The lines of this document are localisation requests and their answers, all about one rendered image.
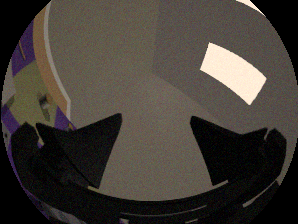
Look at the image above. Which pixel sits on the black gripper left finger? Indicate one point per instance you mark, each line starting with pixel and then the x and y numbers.
pixel 87 149

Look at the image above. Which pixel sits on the grey jar with brown lid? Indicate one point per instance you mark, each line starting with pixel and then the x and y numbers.
pixel 45 100

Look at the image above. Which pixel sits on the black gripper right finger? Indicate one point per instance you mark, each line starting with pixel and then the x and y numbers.
pixel 222 149

